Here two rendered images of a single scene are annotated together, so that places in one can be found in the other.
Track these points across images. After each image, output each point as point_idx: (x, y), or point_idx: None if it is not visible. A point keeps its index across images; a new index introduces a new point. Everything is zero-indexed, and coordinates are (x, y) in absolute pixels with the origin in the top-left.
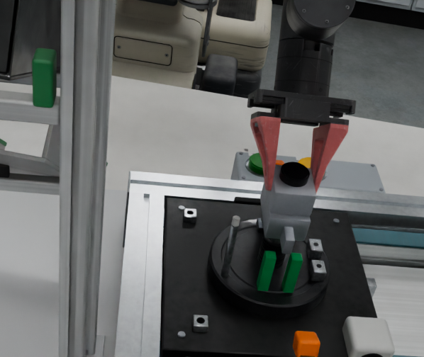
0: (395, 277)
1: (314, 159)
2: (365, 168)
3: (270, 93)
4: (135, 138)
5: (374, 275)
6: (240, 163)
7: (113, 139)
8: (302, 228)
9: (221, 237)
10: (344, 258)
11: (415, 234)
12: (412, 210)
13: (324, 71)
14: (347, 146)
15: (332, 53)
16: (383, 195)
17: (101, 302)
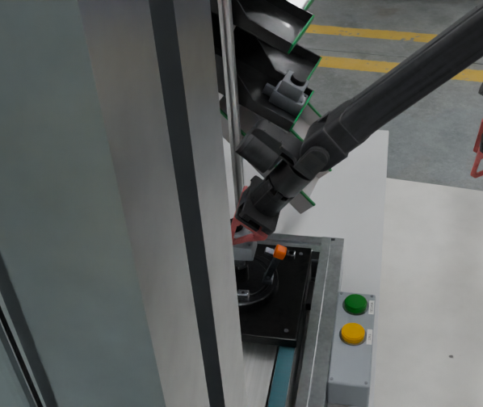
0: (257, 388)
1: (246, 235)
2: (361, 375)
3: (252, 179)
4: (449, 285)
5: (260, 373)
6: (359, 294)
7: (443, 272)
8: None
9: (262, 258)
10: (248, 325)
11: (284, 395)
12: (304, 393)
13: (260, 191)
14: None
15: (275, 194)
16: (324, 378)
17: None
